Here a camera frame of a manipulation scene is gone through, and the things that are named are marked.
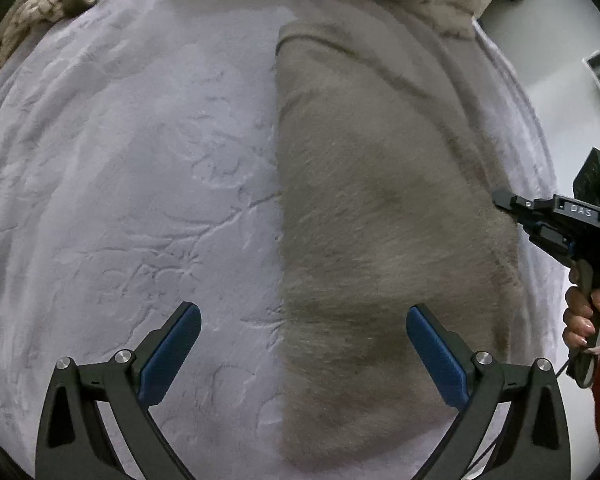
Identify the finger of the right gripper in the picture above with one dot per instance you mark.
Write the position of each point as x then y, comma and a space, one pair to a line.
504, 200

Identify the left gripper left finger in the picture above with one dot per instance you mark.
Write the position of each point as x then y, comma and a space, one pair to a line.
73, 442

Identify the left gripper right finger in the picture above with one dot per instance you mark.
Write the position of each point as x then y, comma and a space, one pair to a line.
534, 441

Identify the olive brown fleece garment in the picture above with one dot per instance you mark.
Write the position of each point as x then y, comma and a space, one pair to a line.
388, 159

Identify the right hand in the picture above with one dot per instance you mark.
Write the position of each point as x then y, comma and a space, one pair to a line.
578, 317

